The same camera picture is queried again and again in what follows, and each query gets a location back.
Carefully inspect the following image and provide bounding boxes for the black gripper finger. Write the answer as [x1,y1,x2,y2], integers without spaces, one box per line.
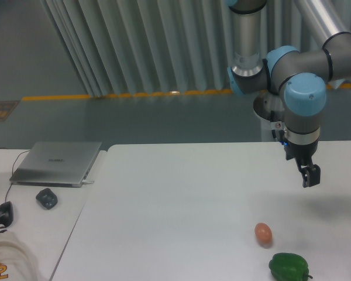
[295,160,308,187]
[306,165,321,187]

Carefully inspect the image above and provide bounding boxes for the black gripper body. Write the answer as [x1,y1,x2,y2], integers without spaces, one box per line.
[284,134,319,167]

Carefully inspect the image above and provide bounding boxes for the forearm in cream sleeve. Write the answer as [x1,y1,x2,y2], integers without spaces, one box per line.
[0,224,38,281]

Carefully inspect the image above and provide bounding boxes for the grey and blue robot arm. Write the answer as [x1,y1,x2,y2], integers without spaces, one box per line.
[226,1,351,187]

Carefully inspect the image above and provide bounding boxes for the green bell pepper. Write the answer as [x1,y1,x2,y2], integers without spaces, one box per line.
[269,252,313,281]

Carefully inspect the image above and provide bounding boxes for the brown egg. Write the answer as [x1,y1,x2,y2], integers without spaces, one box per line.
[254,222,273,245]

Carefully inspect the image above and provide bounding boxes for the grey pleated curtain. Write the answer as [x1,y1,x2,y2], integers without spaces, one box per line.
[39,0,351,98]

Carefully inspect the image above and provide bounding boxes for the silver laptop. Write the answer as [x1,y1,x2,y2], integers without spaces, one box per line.
[10,142,101,187]

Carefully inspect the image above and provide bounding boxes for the black power adapter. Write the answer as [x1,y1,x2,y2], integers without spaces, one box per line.
[36,188,58,210]

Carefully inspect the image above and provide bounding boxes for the black computer mouse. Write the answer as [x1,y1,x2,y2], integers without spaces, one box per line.
[0,201,14,227]

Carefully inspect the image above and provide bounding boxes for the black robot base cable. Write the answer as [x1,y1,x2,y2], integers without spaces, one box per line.
[270,110,284,145]

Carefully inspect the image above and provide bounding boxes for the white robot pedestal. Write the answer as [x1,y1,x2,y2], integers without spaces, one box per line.
[253,91,285,142]

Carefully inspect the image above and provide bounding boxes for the black mouse cable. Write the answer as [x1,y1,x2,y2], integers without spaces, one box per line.
[0,148,30,205]

